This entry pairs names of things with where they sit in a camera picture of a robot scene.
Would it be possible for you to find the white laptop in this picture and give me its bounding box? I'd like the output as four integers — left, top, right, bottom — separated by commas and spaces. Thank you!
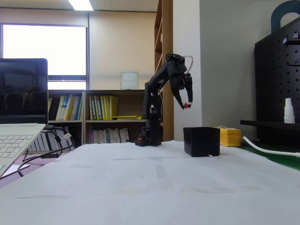
0, 58, 49, 179

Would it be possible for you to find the red servo wire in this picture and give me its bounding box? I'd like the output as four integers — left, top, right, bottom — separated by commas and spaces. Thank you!
184, 55, 194, 74

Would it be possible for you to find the white paper sheet cover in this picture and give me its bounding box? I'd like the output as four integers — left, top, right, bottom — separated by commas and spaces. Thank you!
0, 140, 300, 225

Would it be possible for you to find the white book row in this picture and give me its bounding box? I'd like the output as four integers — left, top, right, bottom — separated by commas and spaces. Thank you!
28, 126, 75, 152

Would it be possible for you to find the green desk mat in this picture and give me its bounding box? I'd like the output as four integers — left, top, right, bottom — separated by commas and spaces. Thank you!
239, 142, 300, 169

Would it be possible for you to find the mixed colour book row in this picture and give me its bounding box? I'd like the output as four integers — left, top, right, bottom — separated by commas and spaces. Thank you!
90, 127, 131, 144

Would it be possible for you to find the ceiling light panel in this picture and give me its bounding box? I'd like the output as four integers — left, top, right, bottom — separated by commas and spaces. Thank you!
67, 0, 94, 11

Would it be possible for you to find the black pegboard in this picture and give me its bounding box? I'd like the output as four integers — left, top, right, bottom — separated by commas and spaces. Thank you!
240, 16, 300, 148

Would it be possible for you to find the teal arch sign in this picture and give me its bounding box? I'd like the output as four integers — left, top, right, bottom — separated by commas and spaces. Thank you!
270, 0, 300, 33

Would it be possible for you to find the bright window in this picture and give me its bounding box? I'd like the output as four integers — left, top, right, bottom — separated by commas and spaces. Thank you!
0, 22, 90, 90

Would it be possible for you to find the white power cable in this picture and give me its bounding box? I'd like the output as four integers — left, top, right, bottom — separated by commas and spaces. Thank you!
242, 136, 300, 158

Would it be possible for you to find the yellow cardboard box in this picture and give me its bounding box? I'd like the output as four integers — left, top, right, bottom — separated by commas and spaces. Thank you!
214, 126, 242, 148

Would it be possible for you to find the white plastic bottle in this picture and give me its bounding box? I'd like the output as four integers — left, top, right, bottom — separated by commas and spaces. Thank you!
284, 97, 296, 124

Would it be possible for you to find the black square container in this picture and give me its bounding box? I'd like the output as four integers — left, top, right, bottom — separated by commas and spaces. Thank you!
183, 127, 221, 158

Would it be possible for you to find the low wooden bookshelf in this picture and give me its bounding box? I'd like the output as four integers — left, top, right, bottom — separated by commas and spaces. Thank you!
48, 90, 85, 152
82, 90, 152, 145

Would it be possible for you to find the black cable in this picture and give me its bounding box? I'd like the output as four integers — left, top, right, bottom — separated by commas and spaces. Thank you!
17, 150, 64, 178
22, 126, 75, 162

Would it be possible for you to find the tall wooden bookshelf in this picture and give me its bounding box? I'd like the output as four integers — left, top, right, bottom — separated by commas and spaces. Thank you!
154, 0, 173, 143

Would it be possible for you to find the white paper slip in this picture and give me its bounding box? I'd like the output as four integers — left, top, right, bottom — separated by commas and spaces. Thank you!
1, 165, 31, 179

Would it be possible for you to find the framed white certificate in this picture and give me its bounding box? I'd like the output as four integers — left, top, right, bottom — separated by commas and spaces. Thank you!
121, 72, 139, 90

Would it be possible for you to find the yellow blue book row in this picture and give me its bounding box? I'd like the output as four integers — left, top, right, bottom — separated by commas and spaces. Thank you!
48, 94, 83, 121

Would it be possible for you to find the flat yellow book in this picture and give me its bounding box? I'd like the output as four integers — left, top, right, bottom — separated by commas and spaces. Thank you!
112, 114, 143, 120

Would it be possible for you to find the yellow green book row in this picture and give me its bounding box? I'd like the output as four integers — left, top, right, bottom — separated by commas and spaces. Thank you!
89, 95, 119, 121

